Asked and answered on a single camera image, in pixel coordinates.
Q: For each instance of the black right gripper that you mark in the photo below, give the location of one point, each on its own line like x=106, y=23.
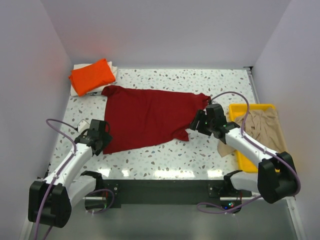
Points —
x=201, y=115

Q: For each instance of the folded orange t-shirt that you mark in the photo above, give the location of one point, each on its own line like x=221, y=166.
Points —
x=89, y=78

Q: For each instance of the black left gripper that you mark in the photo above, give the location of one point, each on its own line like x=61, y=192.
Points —
x=106, y=139

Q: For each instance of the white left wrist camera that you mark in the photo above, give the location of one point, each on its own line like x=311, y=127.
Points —
x=82, y=125

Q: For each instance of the beige t-shirt in bin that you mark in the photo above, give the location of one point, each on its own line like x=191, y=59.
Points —
x=264, y=127

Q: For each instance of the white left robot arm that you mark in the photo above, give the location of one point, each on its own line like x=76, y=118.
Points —
x=51, y=199

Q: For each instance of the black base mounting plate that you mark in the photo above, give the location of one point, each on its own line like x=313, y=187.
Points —
x=172, y=192

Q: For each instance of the yellow plastic bin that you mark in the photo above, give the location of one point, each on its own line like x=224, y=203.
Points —
x=239, y=110

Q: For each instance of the dark red t-shirt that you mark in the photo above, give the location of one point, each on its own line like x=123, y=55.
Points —
x=141, y=118

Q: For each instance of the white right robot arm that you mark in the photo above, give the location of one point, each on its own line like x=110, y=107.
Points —
x=276, y=176

